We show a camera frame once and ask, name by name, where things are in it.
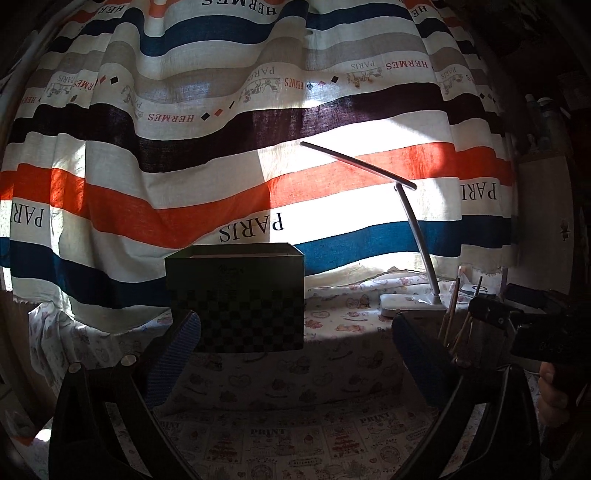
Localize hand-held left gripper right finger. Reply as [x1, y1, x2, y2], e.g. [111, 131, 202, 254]
[392, 313, 541, 480]

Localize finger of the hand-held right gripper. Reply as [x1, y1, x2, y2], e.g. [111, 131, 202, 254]
[468, 295, 525, 329]
[505, 283, 561, 309]

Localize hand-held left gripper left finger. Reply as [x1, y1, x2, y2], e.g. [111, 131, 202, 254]
[48, 310, 203, 480]

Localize translucent plastic cup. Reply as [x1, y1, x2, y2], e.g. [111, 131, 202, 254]
[438, 318, 513, 370]

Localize person's right hand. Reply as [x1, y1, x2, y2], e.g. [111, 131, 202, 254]
[538, 362, 583, 429]

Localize white desk lamp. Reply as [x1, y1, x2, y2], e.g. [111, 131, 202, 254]
[300, 141, 448, 319]

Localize pale bear print cloth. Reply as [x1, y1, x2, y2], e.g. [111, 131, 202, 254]
[28, 272, 462, 416]

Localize green checkered box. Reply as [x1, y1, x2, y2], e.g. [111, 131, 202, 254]
[165, 242, 306, 354]

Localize strawberry print tablecloth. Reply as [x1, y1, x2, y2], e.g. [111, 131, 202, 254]
[106, 406, 462, 480]

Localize grey plastic bottle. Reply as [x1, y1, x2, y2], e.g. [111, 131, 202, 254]
[536, 97, 568, 151]

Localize striped printed curtain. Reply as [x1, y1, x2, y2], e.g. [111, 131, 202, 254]
[0, 0, 518, 333]

